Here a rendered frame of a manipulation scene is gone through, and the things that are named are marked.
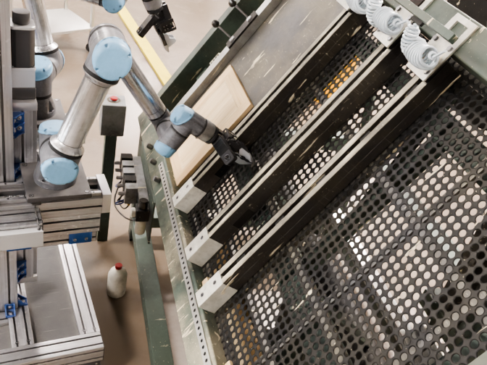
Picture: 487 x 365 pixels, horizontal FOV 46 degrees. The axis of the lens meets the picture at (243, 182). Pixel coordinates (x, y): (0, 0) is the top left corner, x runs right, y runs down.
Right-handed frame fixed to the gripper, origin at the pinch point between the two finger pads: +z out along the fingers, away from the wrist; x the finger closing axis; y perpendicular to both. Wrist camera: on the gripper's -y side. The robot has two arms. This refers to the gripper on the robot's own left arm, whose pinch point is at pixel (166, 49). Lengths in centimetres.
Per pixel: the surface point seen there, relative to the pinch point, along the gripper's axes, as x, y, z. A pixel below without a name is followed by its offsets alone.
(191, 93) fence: 4.7, 3.9, 29.1
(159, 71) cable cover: 254, 11, 158
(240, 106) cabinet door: -34.9, 16.4, 18.4
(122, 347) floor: -49, -79, 111
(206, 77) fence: 3.8, 13.3, 24.0
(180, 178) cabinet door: -35, -18, 40
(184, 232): -68, -26, 37
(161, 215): -48, -32, 43
